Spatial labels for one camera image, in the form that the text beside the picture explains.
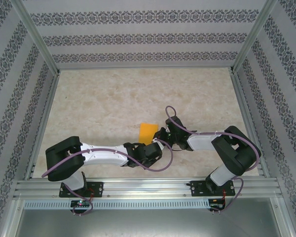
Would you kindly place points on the slanted aluminium frame post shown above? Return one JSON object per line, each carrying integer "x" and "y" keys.
{"x": 34, "y": 34}
{"x": 255, "y": 34}

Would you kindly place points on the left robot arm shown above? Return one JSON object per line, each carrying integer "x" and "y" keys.
{"x": 101, "y": 154}

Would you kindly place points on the long aluminium mounting rail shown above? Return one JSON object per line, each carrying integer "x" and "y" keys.
{"x": 143, "y": 187}

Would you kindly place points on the aluminium corner post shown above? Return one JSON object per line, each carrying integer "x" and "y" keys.
{"x": 284, "y": 222}
{"x": 11, "y": 222}

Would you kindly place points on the aluminium side rail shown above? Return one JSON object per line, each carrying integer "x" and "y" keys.
{"x": 42, "y": 123}
{"x": 249, "y": 123}

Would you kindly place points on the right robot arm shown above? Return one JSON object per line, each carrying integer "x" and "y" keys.
{"x": 202, "y": 142}

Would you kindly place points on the grey metal shelf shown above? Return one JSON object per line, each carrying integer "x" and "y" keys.
{"x": 148, "y": 224}

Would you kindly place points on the orange cloth piece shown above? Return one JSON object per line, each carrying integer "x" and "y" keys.
{"x": 146, "y": 132}

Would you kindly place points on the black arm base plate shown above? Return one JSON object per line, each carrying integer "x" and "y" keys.
{"x": 98, "y": 190}
{"x": 196, "y": 188}

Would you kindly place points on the small controller board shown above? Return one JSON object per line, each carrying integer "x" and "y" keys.
{"x": 215, "y": 203}
{"x": 80, "y": 203}

